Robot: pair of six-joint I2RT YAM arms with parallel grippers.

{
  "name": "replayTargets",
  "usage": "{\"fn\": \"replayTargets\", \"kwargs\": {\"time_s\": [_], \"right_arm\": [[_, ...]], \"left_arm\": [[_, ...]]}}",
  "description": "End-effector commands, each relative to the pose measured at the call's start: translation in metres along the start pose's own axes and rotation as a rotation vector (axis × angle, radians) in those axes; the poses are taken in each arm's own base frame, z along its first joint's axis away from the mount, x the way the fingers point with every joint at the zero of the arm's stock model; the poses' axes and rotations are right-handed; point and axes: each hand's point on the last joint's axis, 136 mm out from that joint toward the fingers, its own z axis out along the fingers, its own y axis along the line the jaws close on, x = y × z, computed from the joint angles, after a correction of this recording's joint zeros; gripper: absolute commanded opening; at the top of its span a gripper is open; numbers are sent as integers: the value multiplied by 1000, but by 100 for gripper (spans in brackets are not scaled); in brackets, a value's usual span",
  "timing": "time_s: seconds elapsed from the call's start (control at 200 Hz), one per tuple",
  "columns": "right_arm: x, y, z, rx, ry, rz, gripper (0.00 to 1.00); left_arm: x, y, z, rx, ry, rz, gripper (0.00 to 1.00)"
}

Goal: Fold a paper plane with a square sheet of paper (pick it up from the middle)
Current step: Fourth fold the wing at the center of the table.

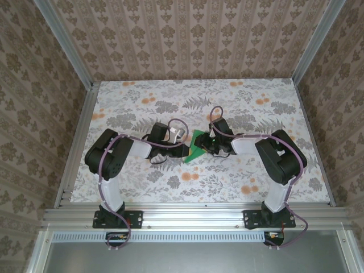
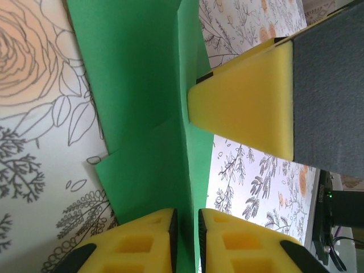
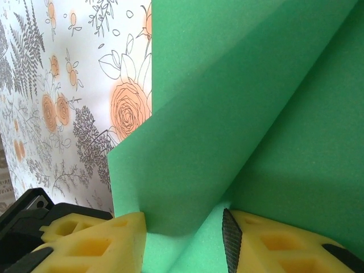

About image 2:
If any floral patterned table cover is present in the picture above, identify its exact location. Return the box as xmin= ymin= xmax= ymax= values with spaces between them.
xmin=0 ymin=0 xmax=322 ymax=273

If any green square paper sheet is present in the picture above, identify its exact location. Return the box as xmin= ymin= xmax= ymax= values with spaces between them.
xmin=65 ymin=0 xmax=214 ymax=273

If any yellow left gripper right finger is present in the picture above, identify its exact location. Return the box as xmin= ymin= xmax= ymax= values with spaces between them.
xmin=197 ymin=208 xmax=332 ymax=273

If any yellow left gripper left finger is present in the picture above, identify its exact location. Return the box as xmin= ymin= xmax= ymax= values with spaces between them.
xmin=49 ymin=208 xmax=179 ymax=273

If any right black wrist camera box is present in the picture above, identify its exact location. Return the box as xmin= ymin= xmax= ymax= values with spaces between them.
xmin=332 ymin=189 xmax=364 ymax=229

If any right gripper black looped cable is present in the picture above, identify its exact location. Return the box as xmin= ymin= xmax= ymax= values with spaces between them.
xmin=331 ymin=235 xmax=364 ymax=250

